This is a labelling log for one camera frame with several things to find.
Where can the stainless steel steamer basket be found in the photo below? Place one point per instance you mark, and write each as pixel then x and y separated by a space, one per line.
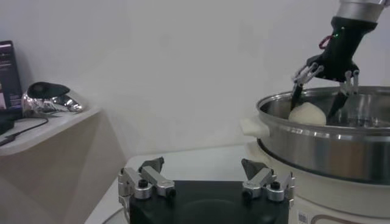
pixel 320 152

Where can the white steamed baozi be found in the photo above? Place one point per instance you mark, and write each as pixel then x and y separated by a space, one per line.
pixel 307 114

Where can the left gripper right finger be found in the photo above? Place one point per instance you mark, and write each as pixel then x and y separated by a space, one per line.
pixel 259 181

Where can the cream electric cooker base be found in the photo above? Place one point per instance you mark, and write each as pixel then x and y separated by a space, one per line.
pixel 335 201

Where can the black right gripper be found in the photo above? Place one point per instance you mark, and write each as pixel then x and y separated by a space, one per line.
pixel 341 54

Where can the chrome and black device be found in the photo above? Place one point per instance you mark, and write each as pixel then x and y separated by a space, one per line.
pixel 45 91

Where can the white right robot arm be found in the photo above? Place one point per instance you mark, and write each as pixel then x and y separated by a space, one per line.
pixel 359 9

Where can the white side table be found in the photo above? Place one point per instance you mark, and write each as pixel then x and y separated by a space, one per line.
pixel 61 158

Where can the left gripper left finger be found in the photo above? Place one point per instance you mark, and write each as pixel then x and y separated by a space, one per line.
pixel 155 179

